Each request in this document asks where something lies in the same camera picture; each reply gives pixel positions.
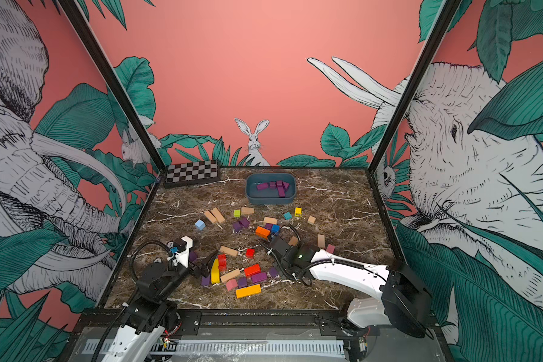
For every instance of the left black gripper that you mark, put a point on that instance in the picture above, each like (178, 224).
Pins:
(203, 271)

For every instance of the purple bricks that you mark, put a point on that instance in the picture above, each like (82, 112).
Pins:
(240, 224)

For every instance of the teal plastic storage bin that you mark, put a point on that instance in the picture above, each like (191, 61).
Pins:
(260, 188)

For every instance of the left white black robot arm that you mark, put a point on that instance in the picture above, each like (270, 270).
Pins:
(149, 318)

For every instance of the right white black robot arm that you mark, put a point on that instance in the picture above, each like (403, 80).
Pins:
(399, 296)

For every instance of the upright yellow brick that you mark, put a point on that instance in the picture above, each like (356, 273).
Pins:
(215, 272)

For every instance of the red stacked brick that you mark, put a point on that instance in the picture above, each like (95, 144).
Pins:
(222, 262)

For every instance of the natural wood brick middle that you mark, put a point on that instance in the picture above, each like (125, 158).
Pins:
(228, 251)

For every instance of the natural wood brick front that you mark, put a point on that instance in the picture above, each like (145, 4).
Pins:
(230, 275)

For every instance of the pink brick front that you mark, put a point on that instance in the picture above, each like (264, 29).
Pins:
(231, 284)

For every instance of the orange red brick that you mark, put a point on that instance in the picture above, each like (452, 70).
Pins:
(252, 270)

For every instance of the orange brick centre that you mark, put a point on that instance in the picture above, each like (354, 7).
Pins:
(262, 232)

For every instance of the light blue cube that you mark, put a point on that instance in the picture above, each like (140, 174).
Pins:
(200, 225)

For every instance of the natural wood brick centre back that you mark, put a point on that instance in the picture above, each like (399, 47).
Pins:
(270, 220)

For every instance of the small red cube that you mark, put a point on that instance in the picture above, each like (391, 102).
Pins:
(249, 253)

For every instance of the long yellow brick front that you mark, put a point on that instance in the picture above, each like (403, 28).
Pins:
(248, 291)

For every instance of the natural wood brick pair left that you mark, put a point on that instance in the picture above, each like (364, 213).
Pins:
(215, 216)

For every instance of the black white checkerboard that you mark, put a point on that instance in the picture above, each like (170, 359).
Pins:
(192, 173)

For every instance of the metal front rail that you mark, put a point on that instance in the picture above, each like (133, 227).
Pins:
(307, 348)

